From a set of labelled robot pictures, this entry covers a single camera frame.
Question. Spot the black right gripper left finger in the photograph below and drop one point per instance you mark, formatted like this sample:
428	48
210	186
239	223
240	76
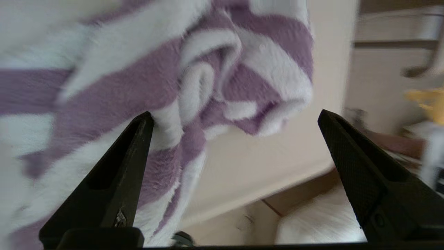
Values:
114	180

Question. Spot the yellow blurred object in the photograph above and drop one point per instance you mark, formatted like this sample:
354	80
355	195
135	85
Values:
430	102

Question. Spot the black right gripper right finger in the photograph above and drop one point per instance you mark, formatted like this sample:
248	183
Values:
374	180

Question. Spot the white ribbed fabric item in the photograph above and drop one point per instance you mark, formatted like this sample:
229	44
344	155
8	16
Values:
319	218

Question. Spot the purple white striped towel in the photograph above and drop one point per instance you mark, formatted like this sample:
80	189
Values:
121	97

